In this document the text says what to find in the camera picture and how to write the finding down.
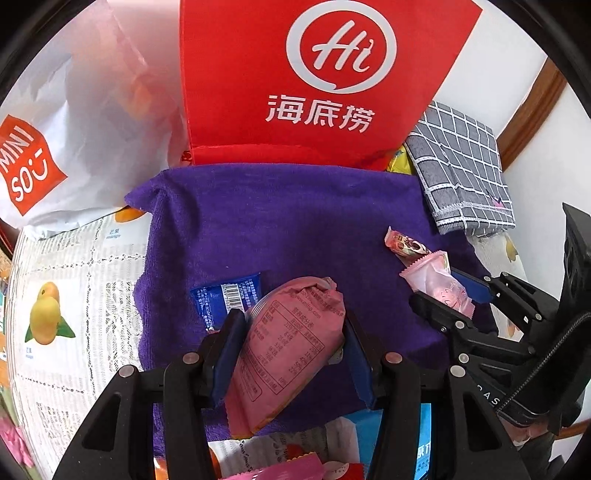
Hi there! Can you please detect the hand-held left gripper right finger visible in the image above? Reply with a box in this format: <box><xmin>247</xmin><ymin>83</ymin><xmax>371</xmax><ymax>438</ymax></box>
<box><xmin>343</xmin><ymin>310</ymin><xmax>515</xmax><ymax>480</ymax></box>

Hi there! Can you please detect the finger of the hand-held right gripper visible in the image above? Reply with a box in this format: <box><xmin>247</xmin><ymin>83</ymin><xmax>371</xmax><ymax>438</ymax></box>
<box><xmin>449</xmin><ymin>269</ymin><xmax>555</xmax><ymax>333</ymax></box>
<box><xmin>409</xmin><ymin>293</ymin><xmax>536</xmax><ymax>370</ymax></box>

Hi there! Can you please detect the wooden door frame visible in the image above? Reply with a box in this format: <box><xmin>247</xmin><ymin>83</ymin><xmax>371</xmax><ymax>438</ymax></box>
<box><xmin>496</xmin><ymin>58</ymin><xmax>568</xmax><ymax>171</ymax></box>

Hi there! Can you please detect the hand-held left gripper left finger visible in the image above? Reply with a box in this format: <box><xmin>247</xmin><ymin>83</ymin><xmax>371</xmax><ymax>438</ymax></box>
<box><xmin>52</xmin><ymin>308</ymin><xmax>247</xmax><ymax>480</ymax></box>

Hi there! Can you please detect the grey checked folded cloth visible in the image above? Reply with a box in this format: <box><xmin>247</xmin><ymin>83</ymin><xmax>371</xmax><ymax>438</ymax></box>
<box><xmin>404</xmin><ymin>100</ymin><xmax>517</xmax><ymax>235</ymax></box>

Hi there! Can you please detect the red paper bag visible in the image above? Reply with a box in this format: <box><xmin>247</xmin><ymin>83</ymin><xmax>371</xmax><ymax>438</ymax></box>
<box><xmin>179</xmin><ymin>0</ymin><xmax>483</xmax><ymax>172</ymax></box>

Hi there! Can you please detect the blue snack packet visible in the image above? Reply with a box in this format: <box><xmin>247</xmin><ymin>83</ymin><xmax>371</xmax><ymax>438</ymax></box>
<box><xmin>190</xmin><ymin>271</ymin><xmax>264</xmax><ymax>331</ymax></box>

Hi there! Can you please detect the brown pink snack bar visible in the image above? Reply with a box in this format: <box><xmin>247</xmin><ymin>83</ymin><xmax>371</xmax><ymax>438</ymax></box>
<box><xmin>384</xmin><ymin>225</ymin><xmax>433</xmax><ymax>268</ymax></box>

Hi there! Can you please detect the bright pink snack packet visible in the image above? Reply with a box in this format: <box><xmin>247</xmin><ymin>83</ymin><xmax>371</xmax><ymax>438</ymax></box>
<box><xmin>208</xmin><ymin>453</ymin><xmax>325</xmax><ymax>480</ymax></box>

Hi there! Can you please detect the blue tissue pack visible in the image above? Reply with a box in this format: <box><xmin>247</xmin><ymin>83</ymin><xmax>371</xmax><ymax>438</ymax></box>
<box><xmin>339</xmin><ymin>402</ymin><xmax>433</xmax><ymax>480</ymax></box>

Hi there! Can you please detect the yellow plastic wrapper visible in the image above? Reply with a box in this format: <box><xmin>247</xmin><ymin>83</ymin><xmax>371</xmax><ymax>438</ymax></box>
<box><xmin>387</xmin><ymin>147</ymin><xmax>413</xmax><ymax>175</ymax></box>

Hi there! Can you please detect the pink cloth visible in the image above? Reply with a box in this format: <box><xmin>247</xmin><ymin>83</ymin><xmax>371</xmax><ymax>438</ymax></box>
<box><xmin>0</xmin><ymin>406</ymin><xmax>35</xmax><ymax>480</ymax></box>

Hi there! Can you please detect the large pink snack packet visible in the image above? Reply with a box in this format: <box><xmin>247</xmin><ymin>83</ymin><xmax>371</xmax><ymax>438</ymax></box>
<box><xmin>224</xmin><ymin>276</ymin><xmax>347</xmax><ymax>440</ymax></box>

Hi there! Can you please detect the pink white snack packet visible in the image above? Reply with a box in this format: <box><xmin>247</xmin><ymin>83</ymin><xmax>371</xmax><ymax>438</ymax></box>
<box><xmin>399</xmin><ymin>250</ymin><xmax>476</xmax><ymax>319</ymax></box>

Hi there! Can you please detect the purple towel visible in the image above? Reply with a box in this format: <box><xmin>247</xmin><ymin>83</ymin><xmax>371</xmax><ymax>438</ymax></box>
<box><xmin>124</xmin><ymin>162</ymin><xmax>502</xmax><ymax>455</ymax></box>

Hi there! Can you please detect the white plastic bag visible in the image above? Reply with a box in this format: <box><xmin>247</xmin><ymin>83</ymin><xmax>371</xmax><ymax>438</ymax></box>
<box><xmin>0</xmin><ymin>0</ymin><xmax>192</xmax><ymax>241</ymax></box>

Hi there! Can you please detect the black braided cable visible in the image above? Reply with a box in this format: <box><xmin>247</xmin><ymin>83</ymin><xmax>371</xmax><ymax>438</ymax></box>
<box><xmin>501</xmin><ymin>311</ymin><xmax>591</xmax><ymax>411</ymax></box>

